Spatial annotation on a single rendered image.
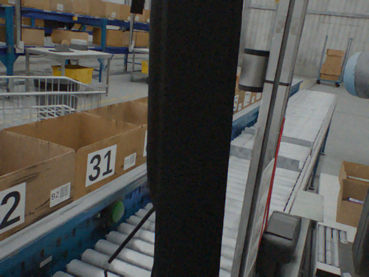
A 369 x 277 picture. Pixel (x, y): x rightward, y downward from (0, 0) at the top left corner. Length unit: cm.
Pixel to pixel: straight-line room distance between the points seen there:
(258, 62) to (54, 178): 70
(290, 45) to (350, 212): 115
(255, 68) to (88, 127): 108
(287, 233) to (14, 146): 90
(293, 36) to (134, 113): 141
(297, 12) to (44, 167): 75
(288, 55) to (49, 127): 107
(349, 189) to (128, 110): 112
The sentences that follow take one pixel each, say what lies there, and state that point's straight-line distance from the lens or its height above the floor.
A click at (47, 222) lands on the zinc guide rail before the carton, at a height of 89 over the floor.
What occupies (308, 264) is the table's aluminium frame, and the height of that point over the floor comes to 44.
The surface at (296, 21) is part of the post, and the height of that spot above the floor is 146.
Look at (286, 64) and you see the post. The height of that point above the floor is 140.
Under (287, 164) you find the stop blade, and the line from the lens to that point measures 226.
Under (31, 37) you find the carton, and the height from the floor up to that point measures 93.
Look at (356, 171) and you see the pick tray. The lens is 229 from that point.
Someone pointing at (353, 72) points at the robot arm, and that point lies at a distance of 138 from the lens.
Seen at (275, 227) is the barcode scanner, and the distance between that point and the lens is 79.
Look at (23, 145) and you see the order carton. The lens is 132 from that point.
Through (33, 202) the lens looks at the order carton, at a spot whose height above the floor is 95.
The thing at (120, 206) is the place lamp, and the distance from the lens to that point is 135.
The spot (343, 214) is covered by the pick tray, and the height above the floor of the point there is 79.
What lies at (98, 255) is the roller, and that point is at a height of 75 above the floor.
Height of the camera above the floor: 144
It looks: 16 degrees down
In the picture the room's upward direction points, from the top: 7 degrees clockwise
